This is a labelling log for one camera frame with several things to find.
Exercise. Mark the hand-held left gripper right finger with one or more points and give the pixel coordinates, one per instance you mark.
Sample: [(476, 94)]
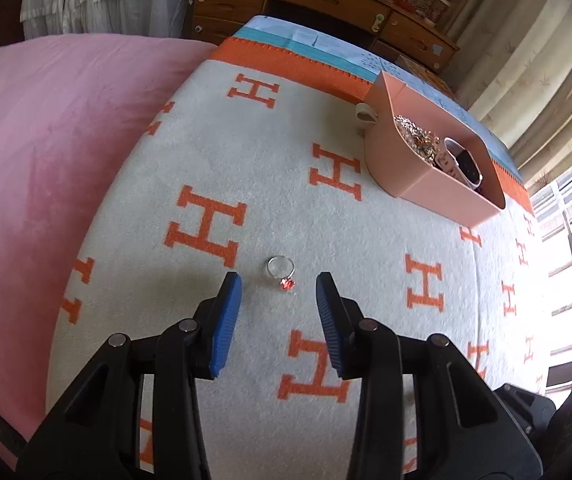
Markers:
[(331, 320)]

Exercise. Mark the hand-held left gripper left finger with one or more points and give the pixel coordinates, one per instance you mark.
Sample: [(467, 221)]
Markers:
[(226, 320)]

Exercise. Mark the pink rectangular box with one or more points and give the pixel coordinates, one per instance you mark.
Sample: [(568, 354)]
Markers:
[(416, 180)]

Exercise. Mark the gold rhinestone hair clip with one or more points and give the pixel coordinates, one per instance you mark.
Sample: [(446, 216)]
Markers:
[(418, 140)]

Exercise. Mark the pink smartwatch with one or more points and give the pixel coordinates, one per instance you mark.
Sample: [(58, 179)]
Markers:
[(461, 165)]

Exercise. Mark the orange and cream printed blanket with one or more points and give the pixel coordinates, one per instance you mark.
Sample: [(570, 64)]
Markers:
[(266, 170)]

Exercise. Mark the beige curtain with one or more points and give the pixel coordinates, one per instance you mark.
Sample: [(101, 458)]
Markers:
[(526, 60)]

